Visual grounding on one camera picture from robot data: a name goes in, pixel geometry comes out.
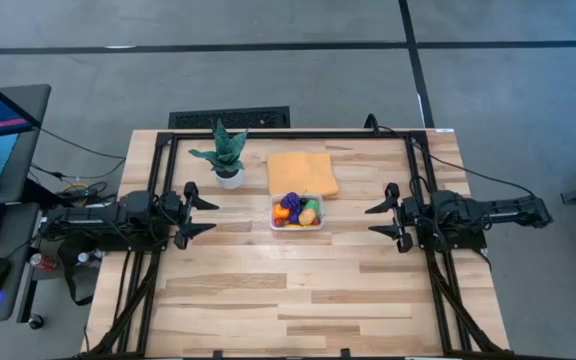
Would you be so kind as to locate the black desk caster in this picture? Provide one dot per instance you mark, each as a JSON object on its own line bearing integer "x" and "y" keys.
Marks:
{"x": 36, "y": 321}

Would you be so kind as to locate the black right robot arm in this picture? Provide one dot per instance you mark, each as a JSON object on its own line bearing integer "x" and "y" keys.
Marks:
{"x": 508, "y": 207}

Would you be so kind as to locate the purple toy grapes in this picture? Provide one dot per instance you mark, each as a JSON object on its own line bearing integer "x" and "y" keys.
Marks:
{"x": 291, "y": 201}

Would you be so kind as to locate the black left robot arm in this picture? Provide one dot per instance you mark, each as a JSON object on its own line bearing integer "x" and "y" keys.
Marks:
{"x": 93, "y": 215}

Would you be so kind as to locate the black floor vent grille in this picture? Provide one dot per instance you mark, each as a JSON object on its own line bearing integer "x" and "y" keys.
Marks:
{"x": 228, "y": 117}

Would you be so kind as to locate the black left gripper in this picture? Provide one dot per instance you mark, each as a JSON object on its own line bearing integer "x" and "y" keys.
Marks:
{"x": 173, "y": 215}

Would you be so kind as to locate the red soda can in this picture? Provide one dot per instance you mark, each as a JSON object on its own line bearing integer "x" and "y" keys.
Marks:
{"x": 43, "y": 261}

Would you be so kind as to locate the grey computer desk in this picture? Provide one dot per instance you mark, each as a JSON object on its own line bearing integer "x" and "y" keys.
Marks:
{"x": 38, "y": 100}

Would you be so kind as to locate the snake plant in white pot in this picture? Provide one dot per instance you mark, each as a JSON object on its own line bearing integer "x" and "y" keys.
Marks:
{"x": 227, "y": 155}

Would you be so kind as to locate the clear plastic tupperware container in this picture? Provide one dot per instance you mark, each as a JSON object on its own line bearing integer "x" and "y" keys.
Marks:
{"x": 272, "y": 226}

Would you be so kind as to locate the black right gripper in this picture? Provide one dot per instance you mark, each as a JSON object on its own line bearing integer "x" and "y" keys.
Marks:
{"x": 415, "y": 215}

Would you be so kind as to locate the green toy corn cob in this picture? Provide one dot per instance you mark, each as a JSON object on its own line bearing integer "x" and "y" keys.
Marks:
{"x": 312, "y": 205}

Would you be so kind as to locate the black toy cherry green stem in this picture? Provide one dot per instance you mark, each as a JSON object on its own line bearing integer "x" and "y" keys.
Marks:
{"x": 301, "y": 202}

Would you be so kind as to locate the black aluminium table frame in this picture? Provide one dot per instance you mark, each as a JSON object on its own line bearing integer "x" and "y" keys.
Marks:
{"x": 318, "y": 135}

